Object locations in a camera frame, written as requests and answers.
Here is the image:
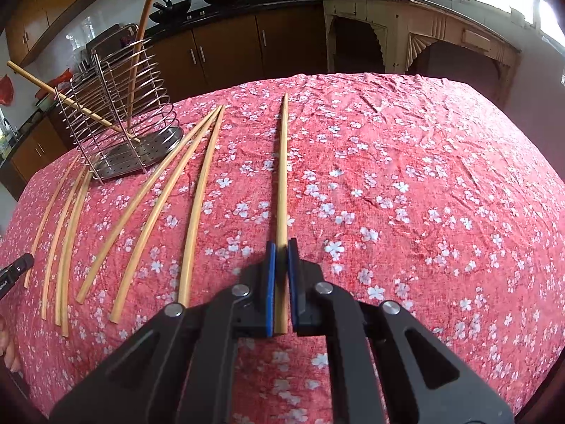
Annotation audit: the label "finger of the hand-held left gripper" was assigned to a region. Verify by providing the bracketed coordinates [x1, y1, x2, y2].
[0, 253, 35, 299]

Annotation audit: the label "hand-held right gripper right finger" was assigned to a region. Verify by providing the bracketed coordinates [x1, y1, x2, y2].
[286, 238, 515, 424]

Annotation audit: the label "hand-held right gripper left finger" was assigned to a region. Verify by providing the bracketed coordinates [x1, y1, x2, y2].
[48, 241, 278, 424]

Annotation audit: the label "steel wire chopstick rack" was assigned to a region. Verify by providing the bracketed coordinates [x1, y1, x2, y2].
[55, 48, 185, 184]

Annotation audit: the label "person's left hand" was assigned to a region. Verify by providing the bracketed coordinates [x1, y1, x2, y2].
[0, 316, 22, 374]

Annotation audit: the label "red floral tablecloth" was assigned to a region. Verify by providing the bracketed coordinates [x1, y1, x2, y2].
[0, 73, 565, 424]

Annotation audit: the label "brown lower kitchen cabinets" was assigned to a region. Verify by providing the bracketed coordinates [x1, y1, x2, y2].
[0, 2, 332, 201]

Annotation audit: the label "dark rectangular board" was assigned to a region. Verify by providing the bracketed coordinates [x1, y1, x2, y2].
[84, 23, 138, 56]

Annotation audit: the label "cream wooden side table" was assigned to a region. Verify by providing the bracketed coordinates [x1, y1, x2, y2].
[321, 0, 522, 107]

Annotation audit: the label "black kitchen countertop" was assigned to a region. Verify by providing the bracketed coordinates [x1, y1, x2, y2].
[0, 0, 332, 173]

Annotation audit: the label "black wok with handle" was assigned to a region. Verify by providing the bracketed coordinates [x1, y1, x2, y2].
[149, 0, 193, 24]

